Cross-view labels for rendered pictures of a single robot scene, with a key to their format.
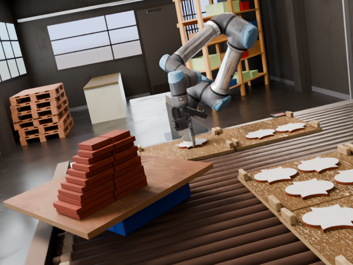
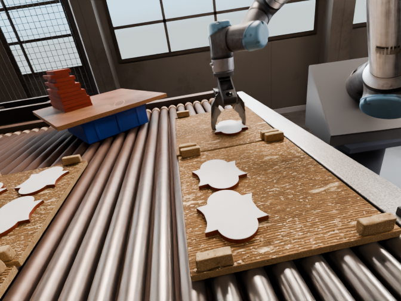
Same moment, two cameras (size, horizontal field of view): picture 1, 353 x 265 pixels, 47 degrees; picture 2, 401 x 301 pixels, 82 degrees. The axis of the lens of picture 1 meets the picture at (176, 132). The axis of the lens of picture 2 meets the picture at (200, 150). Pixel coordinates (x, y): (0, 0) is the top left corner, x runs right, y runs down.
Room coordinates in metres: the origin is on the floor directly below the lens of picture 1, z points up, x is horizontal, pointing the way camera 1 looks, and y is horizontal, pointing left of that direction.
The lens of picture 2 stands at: (1.84, -0.88, 1.25)
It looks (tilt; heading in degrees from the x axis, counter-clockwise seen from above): 26 degrees down; 94
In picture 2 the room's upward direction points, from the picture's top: 9 degrees counter-clockwise
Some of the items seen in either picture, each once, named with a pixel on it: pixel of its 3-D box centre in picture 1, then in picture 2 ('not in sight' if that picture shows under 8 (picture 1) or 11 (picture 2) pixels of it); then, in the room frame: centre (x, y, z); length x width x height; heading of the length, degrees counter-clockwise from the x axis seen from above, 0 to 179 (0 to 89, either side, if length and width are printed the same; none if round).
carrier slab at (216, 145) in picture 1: (183, 150); (218, 127); (1.86, -0.01, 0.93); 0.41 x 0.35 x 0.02; 97
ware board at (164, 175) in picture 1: (107, 184); (98, 104); (1.28, 0.26, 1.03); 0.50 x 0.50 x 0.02; 44
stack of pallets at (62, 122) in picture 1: (42, 112); not in sight; (7.80, 2.44, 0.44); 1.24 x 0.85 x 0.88; 4
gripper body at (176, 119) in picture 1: (182, 116); (224, 88); (1.90, -0.04, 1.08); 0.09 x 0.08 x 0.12; 96
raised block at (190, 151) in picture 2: (235, 142); (190, 151); (1.76, -0.25, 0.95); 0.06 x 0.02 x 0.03; 8
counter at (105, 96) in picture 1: (107, 95); not in sight; (9.05, 1.35, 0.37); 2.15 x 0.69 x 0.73; 4
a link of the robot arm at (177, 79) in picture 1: (177, 83); (221, 40); (1.90, -0.05, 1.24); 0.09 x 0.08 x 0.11; 138
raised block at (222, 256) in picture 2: (315, 123); (214, 258); (1.82, -0.64, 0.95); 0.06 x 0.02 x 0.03; 8
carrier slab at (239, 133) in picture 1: (265, 131); (255, 184); (1.92, -0.43, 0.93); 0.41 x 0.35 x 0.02; 98
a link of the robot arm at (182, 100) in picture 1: (180, 99); (221, 65); (1.89, -0.05, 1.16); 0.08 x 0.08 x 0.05
